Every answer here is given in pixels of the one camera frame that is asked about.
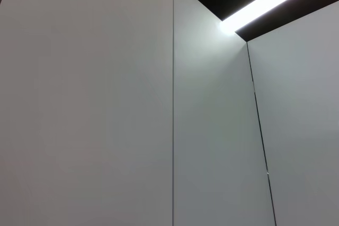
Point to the white ceiling light strip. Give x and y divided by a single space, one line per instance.
265 1

